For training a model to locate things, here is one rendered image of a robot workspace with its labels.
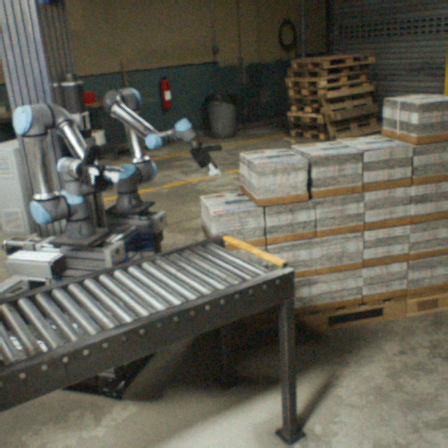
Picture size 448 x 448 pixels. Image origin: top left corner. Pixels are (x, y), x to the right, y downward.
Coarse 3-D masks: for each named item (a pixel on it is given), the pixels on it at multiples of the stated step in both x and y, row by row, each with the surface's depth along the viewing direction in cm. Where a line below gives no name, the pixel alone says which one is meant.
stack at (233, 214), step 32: (384, 192) 301; (224, 224) 284; (256, 224) 288; (288, 224) 293; (320, 224) 298; (352, 224) 303; (256, 256) 295; (288, 256) 299; (320, 256) 304; (352, 256) 309; (384, 256) 314; (320, 288) 310; (352, 288) 316; (384, 288) 321; (320, 320) 317; (384, 320) 328
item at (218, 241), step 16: (208, 240) 251; (224, 240) 253; (160, 256) 236; (96, 272) 224; (112, 272) 224; (48, 288) 212; (64, 288) 214; (0, 304) 201; (16, 304) 205; (0, 320) 203
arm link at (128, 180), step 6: (120, 168) 301; (126, 168) 299; (132, 168) 299; (138, 168) 305; (120, 174) 297; (126, 174) 297; (132, 174) 299; (138, 174) 303; (120, 180) 298; (126, 180) 298; (132, 180) 300; (138, 180) 304; (120, 186) 300; (126, 186) 299; (132, 186) 301
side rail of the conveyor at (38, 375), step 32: (224, 288) 201; (256, 288) 204; (288, 288) 213; (160, 320) 183; (192, 320) 190; (224, 320) 199; (64, 352) 166; (96, 352) 172; (128, 352) 179; (0, 384) 156; (32, 384) 162; (64, 384) 168
